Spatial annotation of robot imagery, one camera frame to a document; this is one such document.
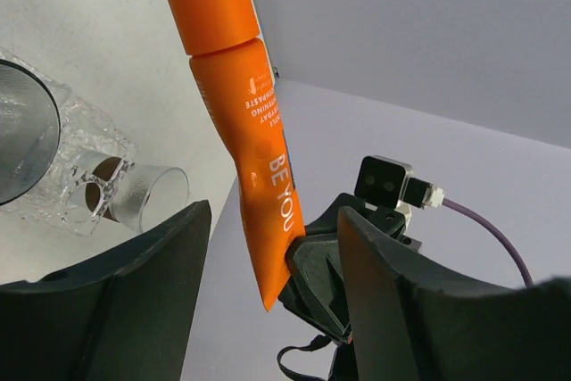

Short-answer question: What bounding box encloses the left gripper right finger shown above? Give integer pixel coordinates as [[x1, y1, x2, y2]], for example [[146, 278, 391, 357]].
[[337, 208, 570, 380]]

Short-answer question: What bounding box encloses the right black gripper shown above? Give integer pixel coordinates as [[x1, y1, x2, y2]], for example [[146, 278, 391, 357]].
[[278, 193, 422, 344]]

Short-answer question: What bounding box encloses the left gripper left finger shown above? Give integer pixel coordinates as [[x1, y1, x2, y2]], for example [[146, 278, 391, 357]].
[[1, 201, 211, 380]]

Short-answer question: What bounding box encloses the clear cup brown base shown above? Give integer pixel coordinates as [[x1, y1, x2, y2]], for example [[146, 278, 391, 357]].
[[78, 152, 189, 234]]

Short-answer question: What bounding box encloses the clear textured oval tray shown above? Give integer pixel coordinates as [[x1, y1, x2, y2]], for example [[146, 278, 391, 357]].
[[1, 48, 137, 236]]

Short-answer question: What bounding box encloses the dark tinted cup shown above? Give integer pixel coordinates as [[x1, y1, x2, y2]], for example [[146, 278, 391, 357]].
[[1, 60, 61, 205]]

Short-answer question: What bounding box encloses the orange toothpaste tube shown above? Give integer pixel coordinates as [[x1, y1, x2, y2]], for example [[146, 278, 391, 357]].
[[168, 0, 305, 310]]

